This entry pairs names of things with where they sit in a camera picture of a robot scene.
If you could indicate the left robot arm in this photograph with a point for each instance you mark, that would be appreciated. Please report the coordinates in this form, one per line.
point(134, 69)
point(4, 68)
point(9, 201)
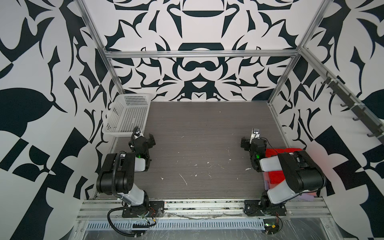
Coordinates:
point(117, 175)

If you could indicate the aluminium frame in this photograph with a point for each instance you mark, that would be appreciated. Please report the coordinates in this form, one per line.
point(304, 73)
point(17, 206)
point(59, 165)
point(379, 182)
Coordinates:
point(300, 52)

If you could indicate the red t-shirt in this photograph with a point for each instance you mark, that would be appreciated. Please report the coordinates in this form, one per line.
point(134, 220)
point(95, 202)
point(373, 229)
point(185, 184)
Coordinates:
point(277, 177)

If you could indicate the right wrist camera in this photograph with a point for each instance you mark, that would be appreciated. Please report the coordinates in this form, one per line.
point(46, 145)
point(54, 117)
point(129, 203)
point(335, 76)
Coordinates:
point(255, 134)

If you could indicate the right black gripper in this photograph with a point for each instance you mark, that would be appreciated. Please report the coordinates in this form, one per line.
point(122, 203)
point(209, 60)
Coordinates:
point(247, 141)

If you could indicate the white plastic basket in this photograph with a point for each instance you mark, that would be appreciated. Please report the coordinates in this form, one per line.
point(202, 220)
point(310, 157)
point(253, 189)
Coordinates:
point(127, 112)

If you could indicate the folded pink t-shirt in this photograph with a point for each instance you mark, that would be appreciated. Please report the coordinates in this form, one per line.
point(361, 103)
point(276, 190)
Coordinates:
point(266, 180)

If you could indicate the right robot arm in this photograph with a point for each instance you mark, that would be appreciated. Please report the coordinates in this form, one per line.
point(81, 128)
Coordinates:
point(301, 173)

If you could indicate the wall hook rail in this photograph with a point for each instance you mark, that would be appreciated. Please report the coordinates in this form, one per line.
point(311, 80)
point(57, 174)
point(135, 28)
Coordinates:
point(361, 111)

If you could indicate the folded lavender t-shirt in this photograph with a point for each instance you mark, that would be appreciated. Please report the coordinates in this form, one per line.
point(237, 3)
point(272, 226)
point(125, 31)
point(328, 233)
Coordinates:
point(309, 195)

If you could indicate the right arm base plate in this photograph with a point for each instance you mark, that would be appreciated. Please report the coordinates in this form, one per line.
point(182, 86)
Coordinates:
point(257, 208)

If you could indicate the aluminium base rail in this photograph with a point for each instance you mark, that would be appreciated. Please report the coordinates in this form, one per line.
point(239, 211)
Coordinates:
point(207, 209)

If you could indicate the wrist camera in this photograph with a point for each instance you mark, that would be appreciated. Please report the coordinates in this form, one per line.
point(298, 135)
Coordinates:
point(137, 132)
point(255, 134)

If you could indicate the small green-lit circuit board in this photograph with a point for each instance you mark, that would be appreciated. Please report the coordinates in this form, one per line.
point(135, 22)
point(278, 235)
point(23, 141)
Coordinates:
point(272, 226)

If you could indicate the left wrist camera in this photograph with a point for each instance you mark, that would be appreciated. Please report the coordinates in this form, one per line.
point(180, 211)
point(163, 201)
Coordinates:
point(137, 132)

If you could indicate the white slotted cable duct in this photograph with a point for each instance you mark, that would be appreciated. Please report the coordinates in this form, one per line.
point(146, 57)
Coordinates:
point(201, 224)

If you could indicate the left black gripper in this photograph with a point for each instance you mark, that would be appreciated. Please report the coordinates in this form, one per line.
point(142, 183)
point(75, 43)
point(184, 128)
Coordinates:
point(149, 141)

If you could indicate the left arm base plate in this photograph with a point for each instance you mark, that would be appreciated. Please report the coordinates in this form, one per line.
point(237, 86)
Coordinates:
point(143, 209)

